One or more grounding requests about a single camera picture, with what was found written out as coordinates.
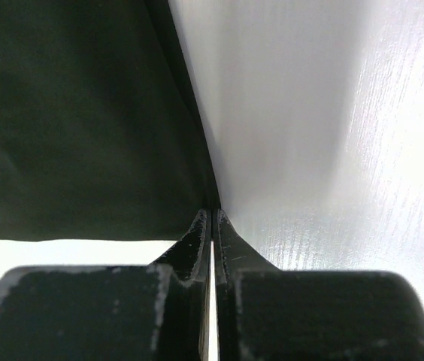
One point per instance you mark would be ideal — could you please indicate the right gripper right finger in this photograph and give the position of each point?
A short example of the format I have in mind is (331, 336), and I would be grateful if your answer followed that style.
(265, 313)

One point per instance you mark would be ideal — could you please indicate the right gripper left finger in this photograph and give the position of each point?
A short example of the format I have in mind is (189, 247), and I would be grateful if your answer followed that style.
(112, 312)

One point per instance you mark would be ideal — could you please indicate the black printed t shirt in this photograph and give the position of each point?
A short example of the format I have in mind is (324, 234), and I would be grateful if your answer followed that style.
(100, 133)

